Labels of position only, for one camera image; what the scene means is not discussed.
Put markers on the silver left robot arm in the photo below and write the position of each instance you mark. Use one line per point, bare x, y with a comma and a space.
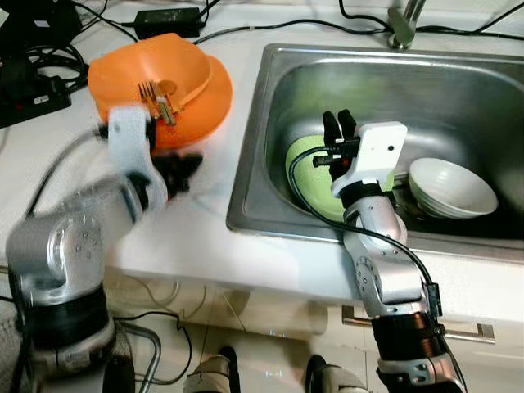
57, 246

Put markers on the shallow orange plastic bowl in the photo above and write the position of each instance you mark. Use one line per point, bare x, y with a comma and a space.
209, 106

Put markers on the gold metal fork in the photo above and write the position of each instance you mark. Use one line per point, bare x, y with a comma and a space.
146, 88

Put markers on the deep orange plastic bowl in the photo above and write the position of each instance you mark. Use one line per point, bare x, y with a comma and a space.
131, 65

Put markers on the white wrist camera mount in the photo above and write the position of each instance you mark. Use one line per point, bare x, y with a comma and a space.
127, 139
377, 151

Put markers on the black charger box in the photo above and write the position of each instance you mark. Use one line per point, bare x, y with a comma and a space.
33, 20

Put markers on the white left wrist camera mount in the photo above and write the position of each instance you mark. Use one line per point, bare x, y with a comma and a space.
127, 139

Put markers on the black power adapter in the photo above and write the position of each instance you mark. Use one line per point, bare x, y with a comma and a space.
168, 20

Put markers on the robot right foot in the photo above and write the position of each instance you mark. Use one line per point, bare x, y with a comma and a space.
336, 378

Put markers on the stainless steel sink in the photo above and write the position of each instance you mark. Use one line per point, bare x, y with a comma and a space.
458, 90

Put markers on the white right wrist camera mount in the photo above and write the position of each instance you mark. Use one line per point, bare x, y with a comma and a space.
377, 151

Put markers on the steel faucet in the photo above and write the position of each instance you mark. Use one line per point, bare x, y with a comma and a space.
403, 33

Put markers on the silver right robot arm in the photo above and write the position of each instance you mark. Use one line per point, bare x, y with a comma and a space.
385, 270

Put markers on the green plate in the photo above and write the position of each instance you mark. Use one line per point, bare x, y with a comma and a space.
311, 184

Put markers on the white ribbed bowl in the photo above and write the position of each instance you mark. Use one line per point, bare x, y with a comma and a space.
450, 184

